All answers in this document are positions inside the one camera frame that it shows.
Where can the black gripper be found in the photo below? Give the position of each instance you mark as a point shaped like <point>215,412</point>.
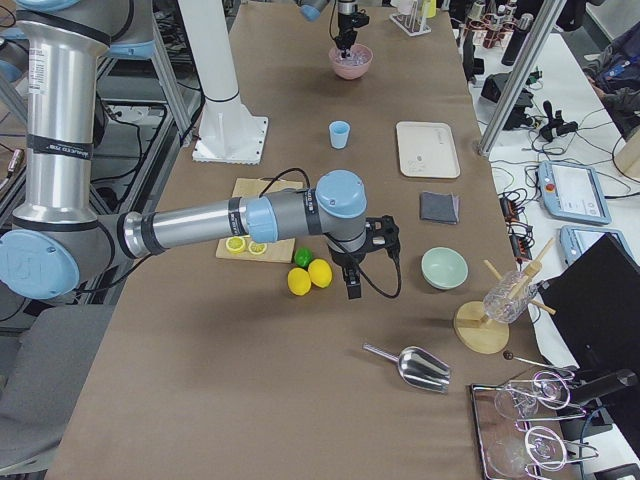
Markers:
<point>346,260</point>
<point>344,17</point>

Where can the yellow lemon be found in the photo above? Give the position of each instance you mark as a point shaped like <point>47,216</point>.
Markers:
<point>320,273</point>
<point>298,281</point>

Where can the steel ice scoop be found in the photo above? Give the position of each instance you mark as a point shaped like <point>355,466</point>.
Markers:
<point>417,367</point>

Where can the lemon slice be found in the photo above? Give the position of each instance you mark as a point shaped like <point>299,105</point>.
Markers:
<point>256,248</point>
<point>236,244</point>

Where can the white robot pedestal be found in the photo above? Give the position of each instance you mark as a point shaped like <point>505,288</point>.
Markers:
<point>228,132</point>

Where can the light blue plastic cup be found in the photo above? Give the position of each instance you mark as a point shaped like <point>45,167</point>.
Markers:
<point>339,132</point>

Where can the wine glass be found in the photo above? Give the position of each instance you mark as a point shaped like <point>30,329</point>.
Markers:
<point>520,399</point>
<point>535,453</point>

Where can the black monitor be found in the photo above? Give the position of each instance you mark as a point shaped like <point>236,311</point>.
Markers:
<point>597,307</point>

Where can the blue teach pendant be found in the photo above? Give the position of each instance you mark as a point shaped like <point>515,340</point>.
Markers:
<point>572,192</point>
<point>575,240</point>

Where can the clear glass on stand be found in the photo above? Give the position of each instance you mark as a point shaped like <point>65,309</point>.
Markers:
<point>507,300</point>

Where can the bamboo cutting board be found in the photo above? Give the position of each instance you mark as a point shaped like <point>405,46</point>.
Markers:
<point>279,252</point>

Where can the grey folded cloth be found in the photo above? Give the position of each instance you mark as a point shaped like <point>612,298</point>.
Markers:
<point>439,208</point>

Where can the aluminium frame post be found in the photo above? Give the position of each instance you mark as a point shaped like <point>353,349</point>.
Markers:
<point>541,28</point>

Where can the wooden cup tree stand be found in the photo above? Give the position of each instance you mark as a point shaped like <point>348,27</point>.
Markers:
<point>483,326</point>

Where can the black glass tray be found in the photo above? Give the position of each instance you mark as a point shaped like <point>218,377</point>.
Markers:
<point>490,426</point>

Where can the white wire cup rack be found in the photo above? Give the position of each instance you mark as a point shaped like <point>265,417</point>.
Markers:
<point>411,16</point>

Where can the mint green bowl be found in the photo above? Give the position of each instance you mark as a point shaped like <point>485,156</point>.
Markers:
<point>444,268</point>

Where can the pink bowl of ice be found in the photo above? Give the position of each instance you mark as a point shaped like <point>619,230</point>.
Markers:
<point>353,68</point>

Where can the green lime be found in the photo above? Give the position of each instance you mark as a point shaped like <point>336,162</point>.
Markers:
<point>303,256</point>

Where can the cream rabbit tray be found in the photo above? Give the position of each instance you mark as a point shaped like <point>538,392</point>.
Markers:
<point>427,150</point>

